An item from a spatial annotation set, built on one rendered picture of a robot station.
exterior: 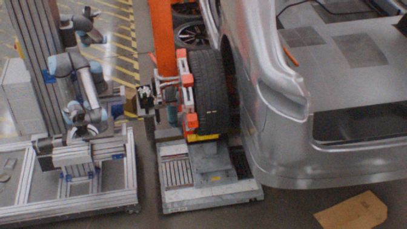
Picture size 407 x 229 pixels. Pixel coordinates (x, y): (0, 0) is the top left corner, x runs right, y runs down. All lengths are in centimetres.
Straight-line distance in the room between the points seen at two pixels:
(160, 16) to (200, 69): 59
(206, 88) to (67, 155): 109
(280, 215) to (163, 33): 172
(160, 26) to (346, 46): 146
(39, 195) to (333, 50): 258
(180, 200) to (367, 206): 150
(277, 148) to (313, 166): 24
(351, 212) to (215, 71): 158
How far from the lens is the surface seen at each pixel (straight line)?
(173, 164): 417
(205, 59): 335
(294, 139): 255
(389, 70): 372
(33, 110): 347
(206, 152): 391
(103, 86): 376
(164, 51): 378
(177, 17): 546
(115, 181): 385
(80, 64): 303
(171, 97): 330
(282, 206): 386
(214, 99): 324
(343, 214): 389
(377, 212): 397
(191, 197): 381
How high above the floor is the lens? 295
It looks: 39 degrees down
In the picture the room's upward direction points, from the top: 3 degrees counter-clockwise
